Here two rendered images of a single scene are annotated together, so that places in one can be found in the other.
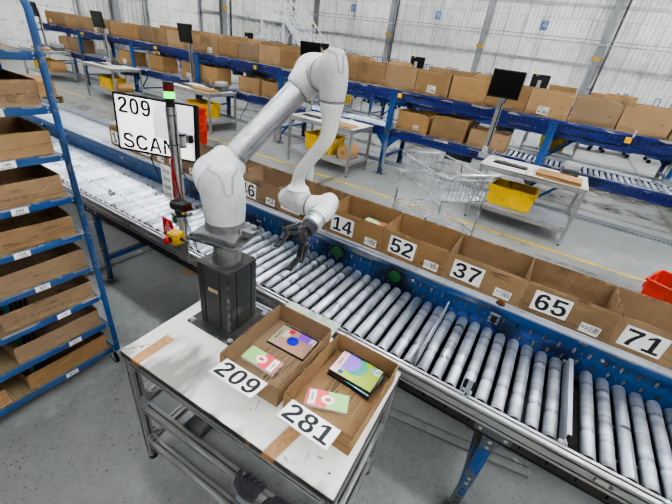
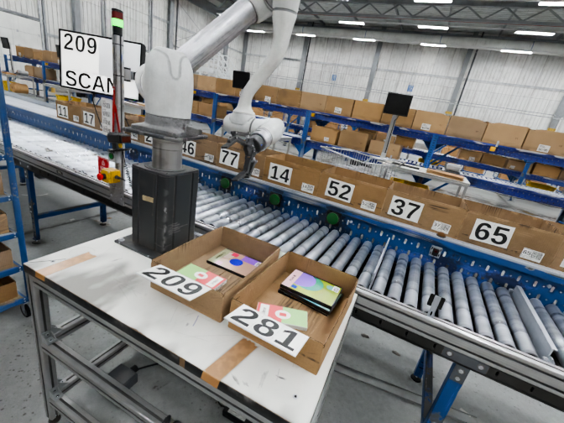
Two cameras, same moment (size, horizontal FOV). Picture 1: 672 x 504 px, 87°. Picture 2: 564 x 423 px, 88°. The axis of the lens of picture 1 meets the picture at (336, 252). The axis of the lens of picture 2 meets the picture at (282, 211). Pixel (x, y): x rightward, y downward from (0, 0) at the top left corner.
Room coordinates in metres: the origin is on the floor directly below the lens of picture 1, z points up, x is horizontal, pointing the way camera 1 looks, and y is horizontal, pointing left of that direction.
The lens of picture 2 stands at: (0.13, 0.07, 1.37)
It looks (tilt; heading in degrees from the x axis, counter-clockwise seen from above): 20 degrees down; 356
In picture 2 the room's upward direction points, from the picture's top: 11 degrees clockwise
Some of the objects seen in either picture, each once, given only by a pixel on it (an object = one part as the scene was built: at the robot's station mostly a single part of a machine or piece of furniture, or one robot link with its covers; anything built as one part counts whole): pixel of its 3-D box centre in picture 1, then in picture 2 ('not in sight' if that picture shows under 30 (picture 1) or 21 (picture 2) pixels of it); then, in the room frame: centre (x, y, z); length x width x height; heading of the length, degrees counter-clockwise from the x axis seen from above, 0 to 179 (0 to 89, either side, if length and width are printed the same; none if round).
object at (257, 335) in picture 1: (278, 349); (221, 265); (1.04, 0.18, 0.80); 0.38 x 0.28 x 0.10; 154
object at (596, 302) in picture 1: (566, 297); (500, 229); (1.50, -1.18, 0.96); 0.39 x 0.29 x 0.17; 62
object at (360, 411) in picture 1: (343, 386); (300, 300); (0.91, -0.10, 0.80); 0.38 x 0.28 x 0.10; 152
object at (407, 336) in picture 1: (412, 328); (357, 261); (1.38, -0.44, 0.72); 0.52 x 0.05 x 0.05; 152
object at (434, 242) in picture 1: (421, 242); (355, 189); (1.87, -0.49, 0.97); 0.39 x 0.29 x 0.17; 62
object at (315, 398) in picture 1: (326, 401); (281, 316); (0.86, -0.05, 0.76); 0.16 x 0.07 x 0.02; 85
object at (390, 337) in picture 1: (401, 322); (345, 256); (1.41, -0.38, 0.72); 0.52 x 0.05 x 0.05; 152
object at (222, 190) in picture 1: (223, 191); (169, 82); (1.25, 0.46, 1.38); 0.18 x 0.16 x 0.22; 32
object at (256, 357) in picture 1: (262, 360); (201, 277); (1.00, 0.24, 0.76); 0.16 x 0.07 x 0.02; 64
